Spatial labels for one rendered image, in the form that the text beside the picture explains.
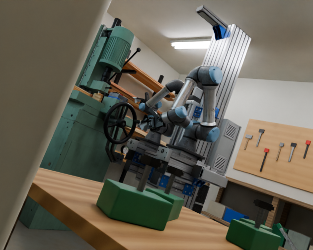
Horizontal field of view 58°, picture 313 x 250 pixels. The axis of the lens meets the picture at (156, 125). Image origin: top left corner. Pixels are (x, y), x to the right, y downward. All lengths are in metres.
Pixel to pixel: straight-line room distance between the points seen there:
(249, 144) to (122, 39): 3.27
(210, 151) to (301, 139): 2.44
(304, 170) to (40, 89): 4.46
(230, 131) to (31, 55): 2.40
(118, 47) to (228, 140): 1.22
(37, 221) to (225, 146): 1.57
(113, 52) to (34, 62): 1.96
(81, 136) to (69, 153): 0.13
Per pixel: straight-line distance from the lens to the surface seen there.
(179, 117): 1.75
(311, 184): 4.54
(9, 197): 0.23
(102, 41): 2.32
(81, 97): 1.88
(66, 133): 1.90
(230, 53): 2.64
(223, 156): 2.53
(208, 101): 2.00
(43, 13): 0.22
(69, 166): 1.95
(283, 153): 4.72
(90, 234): 0.40
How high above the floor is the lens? 0.63
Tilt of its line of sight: 8 degrees up
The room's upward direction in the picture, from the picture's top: 21 degrees clockwise
